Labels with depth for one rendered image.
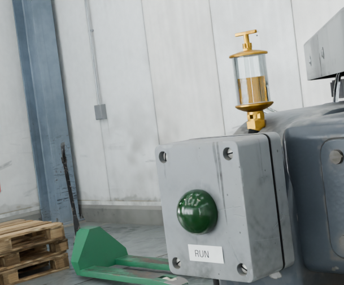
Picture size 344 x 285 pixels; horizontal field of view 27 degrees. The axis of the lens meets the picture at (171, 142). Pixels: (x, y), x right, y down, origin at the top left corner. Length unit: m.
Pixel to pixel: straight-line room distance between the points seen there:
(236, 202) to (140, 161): 7.89
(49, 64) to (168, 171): 8.65
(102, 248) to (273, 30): 2.60
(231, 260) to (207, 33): 7.01
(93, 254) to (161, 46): 2.75
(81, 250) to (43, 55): 3.61
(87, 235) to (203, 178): 5.72
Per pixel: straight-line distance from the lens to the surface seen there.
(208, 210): 0.45
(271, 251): 0.46
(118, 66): 8.46
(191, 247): 0.48
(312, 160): 0.47
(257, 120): 0.52
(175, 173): 0.47
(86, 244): 6.14
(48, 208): 9.47
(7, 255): 6.27
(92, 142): 8.96
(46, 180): 9.44
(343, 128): 0.45
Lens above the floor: 1.36
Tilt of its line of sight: 3 degrees down
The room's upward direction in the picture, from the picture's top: 7 degrees counter-clockwise
